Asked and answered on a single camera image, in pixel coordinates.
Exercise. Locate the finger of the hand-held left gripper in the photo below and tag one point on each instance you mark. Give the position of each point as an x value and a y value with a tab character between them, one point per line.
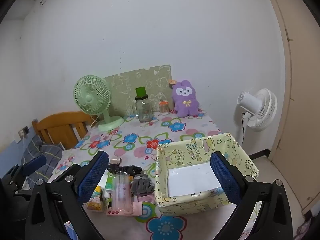
35	163

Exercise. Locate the pink wet wipes pack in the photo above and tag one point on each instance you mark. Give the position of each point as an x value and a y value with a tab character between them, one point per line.
122	195

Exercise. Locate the floral tablecloth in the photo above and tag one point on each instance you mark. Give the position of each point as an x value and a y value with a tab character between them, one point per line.
140	140

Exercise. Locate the yellow cartoon storage box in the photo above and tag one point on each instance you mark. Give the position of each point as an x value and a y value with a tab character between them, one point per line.
180	155

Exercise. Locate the white roll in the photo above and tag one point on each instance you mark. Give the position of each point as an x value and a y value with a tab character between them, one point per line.
116	160

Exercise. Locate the grey scrunchie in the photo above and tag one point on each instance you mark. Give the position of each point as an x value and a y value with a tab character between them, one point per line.
142	185

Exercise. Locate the glass mug with green lid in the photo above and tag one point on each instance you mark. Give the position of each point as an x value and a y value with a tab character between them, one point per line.
143	110

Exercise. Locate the green desk fan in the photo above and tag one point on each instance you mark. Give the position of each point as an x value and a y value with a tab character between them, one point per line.
88	98

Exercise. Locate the green patterned board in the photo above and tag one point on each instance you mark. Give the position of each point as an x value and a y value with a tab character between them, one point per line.
140	78

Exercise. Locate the cotton swab jar orange lid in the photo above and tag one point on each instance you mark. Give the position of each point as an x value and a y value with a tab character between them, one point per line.
164	108

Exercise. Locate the black plastic bag roll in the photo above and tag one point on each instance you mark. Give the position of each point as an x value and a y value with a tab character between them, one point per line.
127	169

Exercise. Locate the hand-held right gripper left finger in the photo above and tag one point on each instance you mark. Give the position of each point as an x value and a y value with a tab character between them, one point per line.
93	177

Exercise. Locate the wooden chair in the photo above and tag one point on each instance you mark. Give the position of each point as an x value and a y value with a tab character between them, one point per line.
60	127

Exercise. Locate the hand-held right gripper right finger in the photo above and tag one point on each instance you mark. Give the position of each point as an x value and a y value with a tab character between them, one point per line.
225	180

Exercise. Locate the beige door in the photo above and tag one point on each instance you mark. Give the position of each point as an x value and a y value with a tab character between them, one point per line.
305	105

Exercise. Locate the grey plaid pillow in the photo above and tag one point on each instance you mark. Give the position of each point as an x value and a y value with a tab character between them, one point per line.
42	147

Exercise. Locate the purple plush bunny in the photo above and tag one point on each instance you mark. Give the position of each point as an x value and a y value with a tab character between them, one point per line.
185	102

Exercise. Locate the white standing fan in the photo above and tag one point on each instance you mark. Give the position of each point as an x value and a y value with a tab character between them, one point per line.
265	110

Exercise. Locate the wall socket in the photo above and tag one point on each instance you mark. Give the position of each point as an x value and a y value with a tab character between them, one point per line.
24	131

